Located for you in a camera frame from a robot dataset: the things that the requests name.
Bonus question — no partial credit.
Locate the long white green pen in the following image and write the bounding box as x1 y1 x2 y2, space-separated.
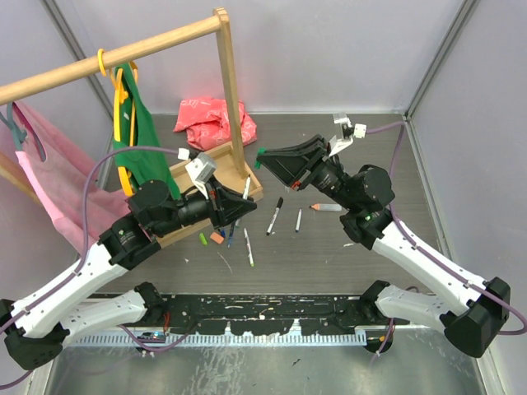
235 175 251 227

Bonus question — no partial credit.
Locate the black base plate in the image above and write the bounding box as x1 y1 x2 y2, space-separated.
125 294 389 336

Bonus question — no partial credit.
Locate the blue pen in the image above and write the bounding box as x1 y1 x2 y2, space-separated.
227 222 236 248

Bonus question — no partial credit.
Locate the wooden clothes rack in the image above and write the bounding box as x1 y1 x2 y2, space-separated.
0 7 264 248

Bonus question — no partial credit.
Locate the white pen black tip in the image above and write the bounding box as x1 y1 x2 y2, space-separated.
266 205 281 236

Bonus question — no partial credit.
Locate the pink shirt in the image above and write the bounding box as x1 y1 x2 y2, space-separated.
12 101 129 252

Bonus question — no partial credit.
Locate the grey blue hanger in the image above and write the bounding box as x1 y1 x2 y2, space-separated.
1 102 46 162

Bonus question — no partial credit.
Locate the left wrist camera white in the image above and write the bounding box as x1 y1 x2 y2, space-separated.
184 152 217 199

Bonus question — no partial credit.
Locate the yellow plastic hanger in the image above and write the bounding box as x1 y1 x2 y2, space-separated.
97 49 136 197

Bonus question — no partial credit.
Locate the short white pen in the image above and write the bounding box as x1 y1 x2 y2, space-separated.
295 208 302 233

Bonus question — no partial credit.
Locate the green tank top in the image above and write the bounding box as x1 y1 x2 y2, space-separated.
113 62 180 199

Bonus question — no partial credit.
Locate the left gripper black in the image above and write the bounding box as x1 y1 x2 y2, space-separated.
153 174 256 237

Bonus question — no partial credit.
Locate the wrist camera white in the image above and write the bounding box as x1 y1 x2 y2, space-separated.
329 113 367 157
184 152 217 199

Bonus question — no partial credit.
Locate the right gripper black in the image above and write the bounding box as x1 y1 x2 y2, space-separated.
256 133 358 211

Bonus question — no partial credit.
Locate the red patterned cloth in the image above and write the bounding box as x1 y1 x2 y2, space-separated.
173 96 231 151

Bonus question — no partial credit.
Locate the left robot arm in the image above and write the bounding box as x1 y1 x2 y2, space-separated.
1 179 257 370

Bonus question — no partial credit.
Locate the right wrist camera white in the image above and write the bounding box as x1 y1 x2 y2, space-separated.
329 113 367 157

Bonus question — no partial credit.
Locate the light green pen cap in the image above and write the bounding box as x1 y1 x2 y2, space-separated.
199 233 208 245

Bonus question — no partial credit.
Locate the white pen green tip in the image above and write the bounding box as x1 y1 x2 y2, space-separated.
243 227 254 267

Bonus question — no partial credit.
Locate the white cable duct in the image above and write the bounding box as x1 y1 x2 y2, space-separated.
73 329 367 348

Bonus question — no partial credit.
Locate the grey pencil orange tip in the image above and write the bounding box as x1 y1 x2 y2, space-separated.
310 203 343 211

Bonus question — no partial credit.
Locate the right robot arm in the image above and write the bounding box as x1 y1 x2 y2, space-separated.
257 135 511 358

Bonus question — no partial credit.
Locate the orange eraser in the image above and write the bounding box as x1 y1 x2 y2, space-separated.
210 232 225 244

